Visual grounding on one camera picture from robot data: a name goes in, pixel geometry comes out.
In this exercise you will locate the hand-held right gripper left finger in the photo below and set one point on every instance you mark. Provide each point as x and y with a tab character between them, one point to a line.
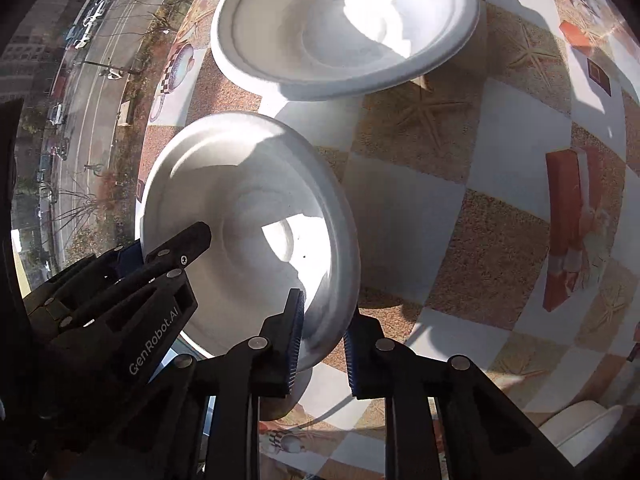
295	342

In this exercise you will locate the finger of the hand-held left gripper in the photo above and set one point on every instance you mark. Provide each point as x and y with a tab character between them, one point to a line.
129	257
187	247

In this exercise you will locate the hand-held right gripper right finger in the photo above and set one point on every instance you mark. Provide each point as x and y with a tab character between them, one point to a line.
353	362

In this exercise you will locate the checkered printed tablecloth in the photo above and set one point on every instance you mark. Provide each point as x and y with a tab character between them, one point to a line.
415	200

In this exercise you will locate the white paper bowl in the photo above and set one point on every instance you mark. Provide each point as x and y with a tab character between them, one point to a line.
240	185
280	50
580	430

